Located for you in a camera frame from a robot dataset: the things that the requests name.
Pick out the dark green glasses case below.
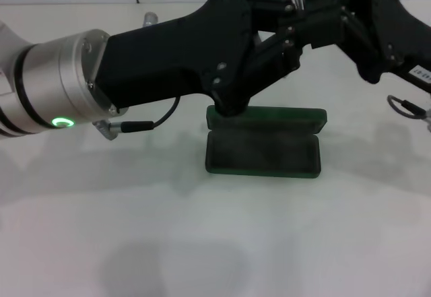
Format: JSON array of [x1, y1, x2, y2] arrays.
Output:
[[204, 104, 328, 180]]

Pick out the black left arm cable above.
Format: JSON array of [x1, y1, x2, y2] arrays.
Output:
[[94, 94, 182, 141]]

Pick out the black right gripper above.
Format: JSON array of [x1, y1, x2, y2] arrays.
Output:
[[295, 0, 431, 93]]

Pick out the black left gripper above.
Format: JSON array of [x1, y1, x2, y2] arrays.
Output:
[[94, 0, 303, 116]]

